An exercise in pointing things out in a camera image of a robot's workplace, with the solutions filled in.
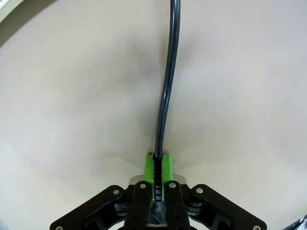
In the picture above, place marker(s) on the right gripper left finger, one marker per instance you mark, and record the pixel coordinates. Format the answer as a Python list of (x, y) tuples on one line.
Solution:
[(112, 210)]

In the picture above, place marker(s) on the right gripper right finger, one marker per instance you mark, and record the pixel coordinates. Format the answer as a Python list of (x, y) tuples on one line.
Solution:
[(204, 210)]

